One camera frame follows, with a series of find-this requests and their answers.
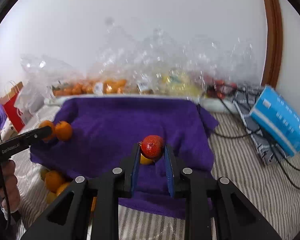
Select blue tissue pack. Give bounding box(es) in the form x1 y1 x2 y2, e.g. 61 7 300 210
249 86 300 156

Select striped bed quilt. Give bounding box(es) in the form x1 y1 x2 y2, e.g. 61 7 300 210
14 106 300 239

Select greenish lemon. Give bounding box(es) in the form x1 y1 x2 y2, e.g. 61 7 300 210
46 192 57 205
40 168 49 181

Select orange behind large one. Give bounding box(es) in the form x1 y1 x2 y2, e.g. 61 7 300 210
56 182 70 197

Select small yellow-orange kumquat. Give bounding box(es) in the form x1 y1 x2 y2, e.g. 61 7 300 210
140 154 154 165

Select purple towel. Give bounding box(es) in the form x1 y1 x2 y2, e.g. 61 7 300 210
29 96 220 219

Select orange mandarin with stem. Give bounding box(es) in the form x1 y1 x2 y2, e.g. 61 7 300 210
38 120 57 142

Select orange mandarin front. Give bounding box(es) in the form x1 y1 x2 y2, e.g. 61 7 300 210
55 121 73 141

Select left hand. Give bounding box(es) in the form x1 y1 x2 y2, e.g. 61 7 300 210
0 160 20 212

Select greenish lemon right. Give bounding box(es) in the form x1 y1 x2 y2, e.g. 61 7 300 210
46 192 57 205

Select greenish lemon left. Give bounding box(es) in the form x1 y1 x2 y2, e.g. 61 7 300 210
40 168 49 181

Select clear plastic fruit bags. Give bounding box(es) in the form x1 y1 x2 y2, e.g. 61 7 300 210
14 17 261 100

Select black cable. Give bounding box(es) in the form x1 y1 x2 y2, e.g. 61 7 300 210
194 97 300 190

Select brown wooden door frame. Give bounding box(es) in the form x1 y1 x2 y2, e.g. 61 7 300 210
261 0 283 88

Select small red tomato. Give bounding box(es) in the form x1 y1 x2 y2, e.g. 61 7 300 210
141 135 164 160

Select red paper shopping bag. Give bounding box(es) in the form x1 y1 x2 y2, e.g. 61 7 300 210
0 81 25 132

